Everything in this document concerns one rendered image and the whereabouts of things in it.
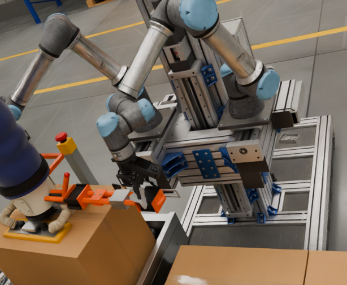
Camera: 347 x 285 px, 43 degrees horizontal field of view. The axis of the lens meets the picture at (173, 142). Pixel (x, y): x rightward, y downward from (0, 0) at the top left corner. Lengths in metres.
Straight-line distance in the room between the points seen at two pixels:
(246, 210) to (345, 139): 1.18
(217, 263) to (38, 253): 0.76
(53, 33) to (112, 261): 0.97
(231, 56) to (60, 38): 0.74
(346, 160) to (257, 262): 1.40
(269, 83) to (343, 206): 1.33
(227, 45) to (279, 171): 1.44
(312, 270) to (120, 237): 0.80
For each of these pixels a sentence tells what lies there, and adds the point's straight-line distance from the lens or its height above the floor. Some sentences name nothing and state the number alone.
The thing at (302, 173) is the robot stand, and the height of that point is 0.21.
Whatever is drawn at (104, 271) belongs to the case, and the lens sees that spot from 1.91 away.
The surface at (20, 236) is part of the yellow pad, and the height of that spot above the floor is 0.97.
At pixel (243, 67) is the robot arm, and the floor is 1.32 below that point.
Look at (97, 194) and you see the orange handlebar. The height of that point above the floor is 1.09.
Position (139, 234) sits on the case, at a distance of 2.07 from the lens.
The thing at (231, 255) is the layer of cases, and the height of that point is 0.54.
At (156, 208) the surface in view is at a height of 1.07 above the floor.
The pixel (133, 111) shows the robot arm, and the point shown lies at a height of 1.41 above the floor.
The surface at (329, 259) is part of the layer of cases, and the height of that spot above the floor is 0.54.
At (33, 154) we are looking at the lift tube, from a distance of 1.87.
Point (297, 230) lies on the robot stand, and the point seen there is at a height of 0.21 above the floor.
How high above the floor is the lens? 2.03
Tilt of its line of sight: 31 degrees down
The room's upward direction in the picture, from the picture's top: 24 degrees counter-clockwise
